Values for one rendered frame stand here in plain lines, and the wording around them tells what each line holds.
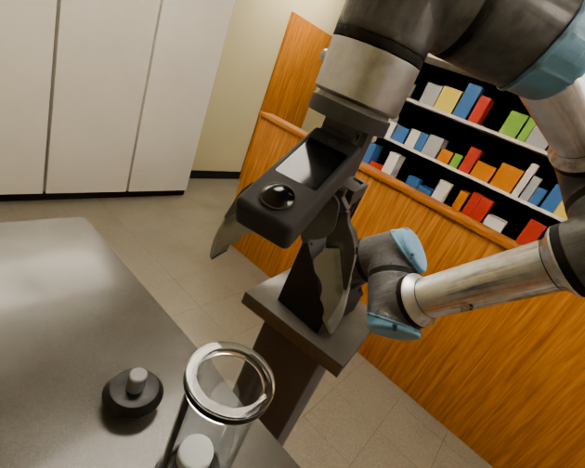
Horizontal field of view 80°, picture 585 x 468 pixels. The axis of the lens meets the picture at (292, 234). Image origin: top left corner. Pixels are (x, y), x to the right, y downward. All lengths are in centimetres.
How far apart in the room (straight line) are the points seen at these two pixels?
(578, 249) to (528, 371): 170
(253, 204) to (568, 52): 26
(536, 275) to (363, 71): 47
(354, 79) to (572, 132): 37
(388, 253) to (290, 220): 63
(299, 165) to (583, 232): 46
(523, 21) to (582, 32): 5
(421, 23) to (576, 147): 38
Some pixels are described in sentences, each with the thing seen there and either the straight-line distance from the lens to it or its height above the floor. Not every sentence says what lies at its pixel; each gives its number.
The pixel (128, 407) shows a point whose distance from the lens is 64.
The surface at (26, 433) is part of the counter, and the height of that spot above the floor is 94.
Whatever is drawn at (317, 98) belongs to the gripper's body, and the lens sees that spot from 30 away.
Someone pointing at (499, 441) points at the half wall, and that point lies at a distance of 251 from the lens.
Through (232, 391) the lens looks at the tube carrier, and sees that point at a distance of 53.
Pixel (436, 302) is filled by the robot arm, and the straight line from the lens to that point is 73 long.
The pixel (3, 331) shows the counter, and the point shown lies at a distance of 79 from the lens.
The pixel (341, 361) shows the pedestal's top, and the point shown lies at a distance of 90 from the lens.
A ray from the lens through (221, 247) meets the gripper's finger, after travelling 36.
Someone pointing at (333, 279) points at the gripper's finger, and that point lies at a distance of 32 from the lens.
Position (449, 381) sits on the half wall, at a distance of 241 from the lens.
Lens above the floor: 150
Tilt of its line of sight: 24 degrees down
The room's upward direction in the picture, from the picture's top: 23 degrees clockwise
